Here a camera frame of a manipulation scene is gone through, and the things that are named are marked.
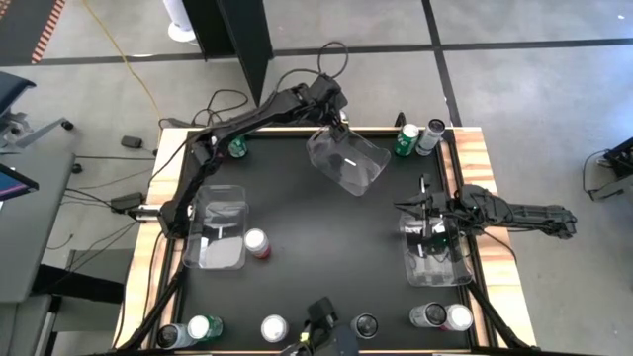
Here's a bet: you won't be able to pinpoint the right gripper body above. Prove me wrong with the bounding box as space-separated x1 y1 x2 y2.
418 173 449 259

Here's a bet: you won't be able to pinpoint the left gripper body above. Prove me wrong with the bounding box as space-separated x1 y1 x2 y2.
323 93 352 129

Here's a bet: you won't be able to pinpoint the green Sprite soda can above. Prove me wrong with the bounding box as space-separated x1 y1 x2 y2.
227 135 249 159
394 123 421 158
186 313 225 343

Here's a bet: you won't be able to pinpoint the clear plastic bin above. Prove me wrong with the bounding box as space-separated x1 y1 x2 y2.
305 125 392 198
181 184 249 272
398 212 475 289

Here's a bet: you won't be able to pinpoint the red and white soda can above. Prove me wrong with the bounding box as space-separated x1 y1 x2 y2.
441 303 475 332
243 227 273 261
260 313 290 344

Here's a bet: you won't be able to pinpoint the black partition panel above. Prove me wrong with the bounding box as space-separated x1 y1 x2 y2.
181 0 275 108

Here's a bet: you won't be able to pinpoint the black equipment stand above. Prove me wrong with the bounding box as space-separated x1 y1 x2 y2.
582 136 633 203

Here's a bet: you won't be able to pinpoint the black power brick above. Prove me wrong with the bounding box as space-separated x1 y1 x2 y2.
109 191 145 215

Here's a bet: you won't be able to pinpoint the black flat base panel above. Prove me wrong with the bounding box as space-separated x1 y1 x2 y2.
31 263 126 305

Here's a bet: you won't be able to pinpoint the grey desk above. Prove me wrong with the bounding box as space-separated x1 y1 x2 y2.
0 147 76 304

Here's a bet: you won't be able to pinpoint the dark office chair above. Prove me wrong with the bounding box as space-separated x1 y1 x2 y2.
0 71 75 155

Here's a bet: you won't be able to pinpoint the computer monitor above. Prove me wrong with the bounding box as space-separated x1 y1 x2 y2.
0 162 41 203

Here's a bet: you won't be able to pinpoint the black orange-striped floor mat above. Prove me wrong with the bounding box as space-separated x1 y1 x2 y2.
0 0 67 65

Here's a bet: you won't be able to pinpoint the black floor cables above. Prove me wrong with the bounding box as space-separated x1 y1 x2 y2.
157 88 250 131

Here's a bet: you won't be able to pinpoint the white pedestal stand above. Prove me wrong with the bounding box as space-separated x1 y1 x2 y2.
161 0 198 45

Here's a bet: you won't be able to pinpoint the yellow floor cable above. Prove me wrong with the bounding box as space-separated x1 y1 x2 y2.
80 0 164 125

